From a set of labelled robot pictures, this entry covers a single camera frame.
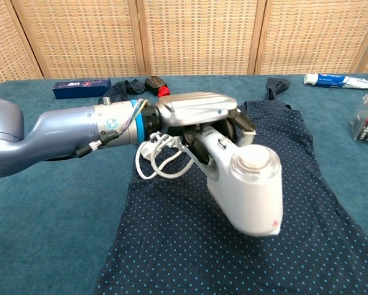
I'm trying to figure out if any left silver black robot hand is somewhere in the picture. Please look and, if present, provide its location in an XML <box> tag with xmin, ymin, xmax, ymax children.
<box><xmin>143</xmin><ymin>91</ymin><xmax>257</xmax><ymax>167</ymax></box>

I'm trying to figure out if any white power plug and cord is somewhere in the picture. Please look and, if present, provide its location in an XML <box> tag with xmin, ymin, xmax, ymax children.
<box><xmin>135</xmin><ymin>132</ymin><xmax>196</xmax><ymax>181</ymax></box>

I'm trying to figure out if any white handheld steam iron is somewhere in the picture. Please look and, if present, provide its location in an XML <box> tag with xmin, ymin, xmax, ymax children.
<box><xmin>188</xmin><ymin>124</ymin><xmax>284</xmax><ymax>237</ymax></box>

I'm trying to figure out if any black bottle with red cap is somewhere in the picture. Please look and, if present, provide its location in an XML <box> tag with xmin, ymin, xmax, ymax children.
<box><xmin>144</xmin><ymin>76</ymin><xmax>171</xmax><ymax>98</ymax></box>

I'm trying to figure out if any woven wicker folding screen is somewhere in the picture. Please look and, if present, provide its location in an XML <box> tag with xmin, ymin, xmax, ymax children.
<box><xmin>0</xmin><ymin>0</ymin><xmax>368</xmax><ymax>92</ymax></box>

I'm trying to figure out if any dark blue rectangular carton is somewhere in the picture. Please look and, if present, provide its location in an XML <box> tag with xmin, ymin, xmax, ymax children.
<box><xmin>52</xmin><ymin>78</ymin><xmax>112</xmax><ymax>100</ymax></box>

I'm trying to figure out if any white blue toothpaste tube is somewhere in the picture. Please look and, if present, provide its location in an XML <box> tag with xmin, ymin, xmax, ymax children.
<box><xmin>303</xmin><ymin>73</ymin><xmax>368</xmax><ymax>90</ymax></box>

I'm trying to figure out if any navy polka dot shirt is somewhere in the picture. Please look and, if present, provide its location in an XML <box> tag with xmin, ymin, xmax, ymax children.
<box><xmin>93</xmin><ymin>77</ymin><xmax>368</xmax><ymax>295</ymax></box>

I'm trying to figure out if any clear box with red pieces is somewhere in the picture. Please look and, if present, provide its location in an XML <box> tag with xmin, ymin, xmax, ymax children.
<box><xmin>349</xmin><ymin>94</ymin><xmax>368</xmax><ymax>144</ymax></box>

